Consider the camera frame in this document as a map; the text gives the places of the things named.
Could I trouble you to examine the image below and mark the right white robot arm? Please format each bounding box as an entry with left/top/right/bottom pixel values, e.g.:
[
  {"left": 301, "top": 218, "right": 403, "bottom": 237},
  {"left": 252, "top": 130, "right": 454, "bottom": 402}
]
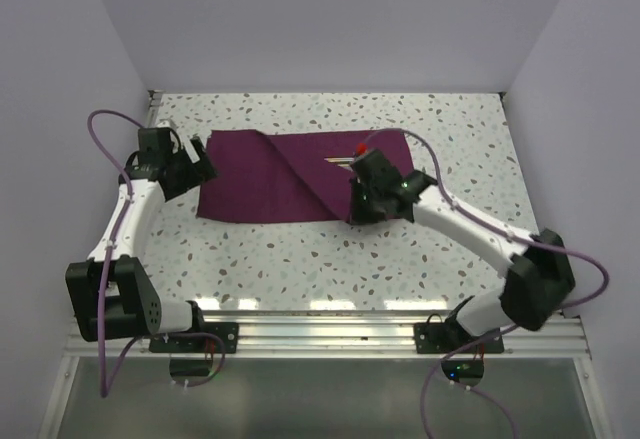
[{"left": 350, "top": 148, "right": 575, "bottom": 352}]

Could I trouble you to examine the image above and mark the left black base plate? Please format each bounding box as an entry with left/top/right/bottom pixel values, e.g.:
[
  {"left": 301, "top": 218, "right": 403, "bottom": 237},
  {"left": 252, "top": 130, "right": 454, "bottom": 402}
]
[{"left": 149, "top": 322, "right": 240, "bottom": 354}]

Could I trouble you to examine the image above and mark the aluminium left side rail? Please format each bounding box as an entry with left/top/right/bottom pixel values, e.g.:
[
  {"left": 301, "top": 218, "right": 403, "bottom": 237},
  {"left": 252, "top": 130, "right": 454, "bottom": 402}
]
[{"left": 92, "top": 89, "right": 162, "bottom": 316}]

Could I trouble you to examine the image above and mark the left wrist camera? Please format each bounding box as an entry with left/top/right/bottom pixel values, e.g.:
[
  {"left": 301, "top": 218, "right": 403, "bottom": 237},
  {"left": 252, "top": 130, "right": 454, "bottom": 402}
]
[{"left": 155, "top": 119, "right": 177, "bottom": 130}]

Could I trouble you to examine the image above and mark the purple surgical wrap cloth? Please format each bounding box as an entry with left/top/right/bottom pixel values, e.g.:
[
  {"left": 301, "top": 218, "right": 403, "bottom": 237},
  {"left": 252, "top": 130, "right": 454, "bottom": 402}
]
[{"left": 197, "top": 129, "right": 414, "bottom": 224}]

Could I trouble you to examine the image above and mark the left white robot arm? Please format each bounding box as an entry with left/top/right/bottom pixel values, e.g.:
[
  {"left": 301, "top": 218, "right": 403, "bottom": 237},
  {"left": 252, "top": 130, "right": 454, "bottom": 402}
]
[{"left": 65, "top": 127, "right": 217, "bottom": 352}]

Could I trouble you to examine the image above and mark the steel instrument tray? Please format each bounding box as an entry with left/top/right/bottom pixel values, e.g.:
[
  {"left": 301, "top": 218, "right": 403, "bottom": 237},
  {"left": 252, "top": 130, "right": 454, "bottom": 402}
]
[{"left": 325, "top": 156, "right": 354, "bottom": 169}]

